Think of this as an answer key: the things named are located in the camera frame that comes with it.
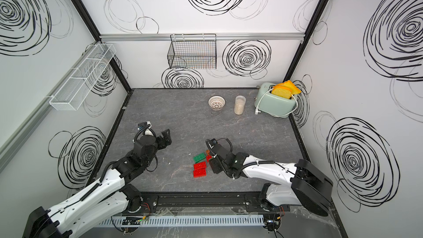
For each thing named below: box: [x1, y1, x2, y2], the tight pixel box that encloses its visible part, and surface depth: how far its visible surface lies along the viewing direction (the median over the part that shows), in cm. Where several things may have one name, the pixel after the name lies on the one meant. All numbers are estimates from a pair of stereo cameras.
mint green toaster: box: [254, 82, 298, 118], surface depth 98 cm
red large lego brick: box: [193, 167, 207, 178], surface depth 82 cm
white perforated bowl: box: [207, 95, 226, 111], surface depth 111 cm
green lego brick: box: [192, 152, 206, 164], surface depth 88 cm
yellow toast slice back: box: [275, 80, 302, 95], surface depth 94 cm
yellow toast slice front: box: [271, 85, 292, 100], surface depth 93 cm
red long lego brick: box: [193, 161, 207, 171], surface depth 86 cm
